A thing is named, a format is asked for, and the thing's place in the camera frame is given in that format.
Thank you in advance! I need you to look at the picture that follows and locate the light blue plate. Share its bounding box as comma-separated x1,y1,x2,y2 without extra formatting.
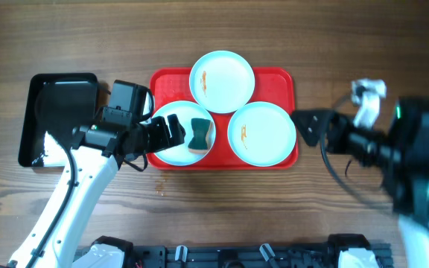
188,51,255,114
227,101,296,167
153,100,216,166

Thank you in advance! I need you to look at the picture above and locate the green and orange sponge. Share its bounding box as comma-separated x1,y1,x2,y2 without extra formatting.
188,118,213,154

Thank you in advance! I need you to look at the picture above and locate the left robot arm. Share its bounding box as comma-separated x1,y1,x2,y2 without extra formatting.
7,114,185,267

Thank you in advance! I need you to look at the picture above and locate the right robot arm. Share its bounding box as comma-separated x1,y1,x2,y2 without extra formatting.
290,96,429,267

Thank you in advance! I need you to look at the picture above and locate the red plastic serving tray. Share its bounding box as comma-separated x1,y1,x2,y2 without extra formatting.
147,67,295,170

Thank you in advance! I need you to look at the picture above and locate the black rectangular water tray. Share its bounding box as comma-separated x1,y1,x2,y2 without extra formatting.
18,73,98,168

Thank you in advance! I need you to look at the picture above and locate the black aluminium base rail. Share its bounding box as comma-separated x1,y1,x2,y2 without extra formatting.
74,243,393,268

